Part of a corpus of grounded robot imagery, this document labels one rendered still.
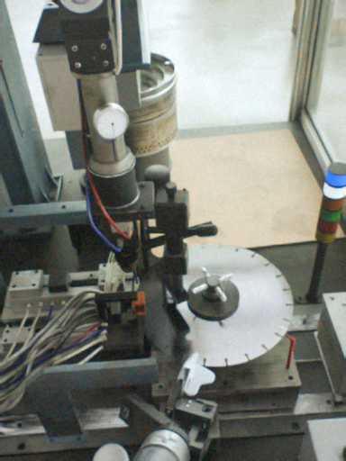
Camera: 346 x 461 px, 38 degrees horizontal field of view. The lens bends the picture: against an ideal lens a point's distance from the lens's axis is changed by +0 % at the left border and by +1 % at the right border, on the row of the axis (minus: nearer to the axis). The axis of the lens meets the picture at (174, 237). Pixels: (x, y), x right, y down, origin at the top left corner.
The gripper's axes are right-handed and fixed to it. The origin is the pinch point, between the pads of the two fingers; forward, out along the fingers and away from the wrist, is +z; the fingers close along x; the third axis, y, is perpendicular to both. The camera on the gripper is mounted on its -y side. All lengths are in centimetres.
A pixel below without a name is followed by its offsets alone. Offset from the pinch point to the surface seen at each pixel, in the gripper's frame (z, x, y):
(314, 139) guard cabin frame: 98, 51, 12
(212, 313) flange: 7.2, 13.2, 1.1
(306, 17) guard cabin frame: 96, 90, 1
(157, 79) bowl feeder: 66, 62, -37
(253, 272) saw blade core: 19.8, 20.2, 6.6
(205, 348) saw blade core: 1.4, 8.3, 1.9
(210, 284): 8.1, 19.0, -0.4
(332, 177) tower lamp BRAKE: 19, 43, 19
